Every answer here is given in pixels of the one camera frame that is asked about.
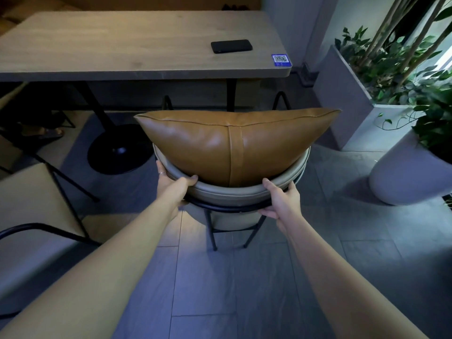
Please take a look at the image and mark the person's left forearm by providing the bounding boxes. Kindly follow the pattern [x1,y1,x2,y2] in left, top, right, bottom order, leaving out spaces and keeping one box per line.
[0,198,181,339]

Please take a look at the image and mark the tan chair with black frame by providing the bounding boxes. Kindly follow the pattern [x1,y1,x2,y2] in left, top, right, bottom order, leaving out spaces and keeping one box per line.
[0,148,104,319]

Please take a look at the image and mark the green leafy shrub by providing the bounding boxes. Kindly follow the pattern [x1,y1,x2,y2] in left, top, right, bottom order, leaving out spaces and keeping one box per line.
[333,26,452,103]

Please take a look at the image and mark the white round plant pot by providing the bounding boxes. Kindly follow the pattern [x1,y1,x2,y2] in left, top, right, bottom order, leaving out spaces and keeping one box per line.
[369,128,452,206]

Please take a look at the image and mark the grey rectangular planter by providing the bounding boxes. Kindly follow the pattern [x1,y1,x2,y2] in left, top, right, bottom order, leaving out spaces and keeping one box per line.
[312,44,426,152]

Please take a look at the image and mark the dark green potted plant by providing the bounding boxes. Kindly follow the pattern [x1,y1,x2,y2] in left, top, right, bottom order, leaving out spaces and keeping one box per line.
[377,67,452,165]

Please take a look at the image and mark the beige chair with black frame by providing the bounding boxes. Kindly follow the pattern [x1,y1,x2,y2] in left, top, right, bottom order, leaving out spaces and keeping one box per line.
[152,91,312,252]

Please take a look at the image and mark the black table post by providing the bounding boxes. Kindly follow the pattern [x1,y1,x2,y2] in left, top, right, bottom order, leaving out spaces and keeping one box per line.
[226,79,237,112]

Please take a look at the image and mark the person's right forearm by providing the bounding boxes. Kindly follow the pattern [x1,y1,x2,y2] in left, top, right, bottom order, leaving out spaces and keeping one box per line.
[282,216,452,339]

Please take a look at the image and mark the black smartphone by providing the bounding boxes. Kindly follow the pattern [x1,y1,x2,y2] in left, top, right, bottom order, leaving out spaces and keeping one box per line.
[211,39,254,54]

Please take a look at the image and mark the bamboo stalks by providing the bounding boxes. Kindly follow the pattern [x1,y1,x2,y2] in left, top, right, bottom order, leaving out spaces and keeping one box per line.
[363,0,451,93]

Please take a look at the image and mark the person's left hand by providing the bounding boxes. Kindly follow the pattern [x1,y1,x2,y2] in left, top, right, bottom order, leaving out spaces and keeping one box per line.
[157,161,199,220]

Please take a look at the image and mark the brown upholstered bench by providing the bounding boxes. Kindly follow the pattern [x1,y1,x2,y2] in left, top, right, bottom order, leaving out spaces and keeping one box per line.
[0,0,262,36]

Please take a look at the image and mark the black round table pedestal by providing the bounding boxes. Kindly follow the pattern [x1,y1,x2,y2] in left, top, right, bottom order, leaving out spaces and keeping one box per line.
[72,81,157,175]

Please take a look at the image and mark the brown leather cushion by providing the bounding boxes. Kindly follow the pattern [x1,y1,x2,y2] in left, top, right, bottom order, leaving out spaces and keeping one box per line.
[134,108,342,188]

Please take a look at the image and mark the person's right hand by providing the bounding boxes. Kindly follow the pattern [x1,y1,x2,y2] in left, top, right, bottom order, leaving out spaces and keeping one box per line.
[257,178,302,236]

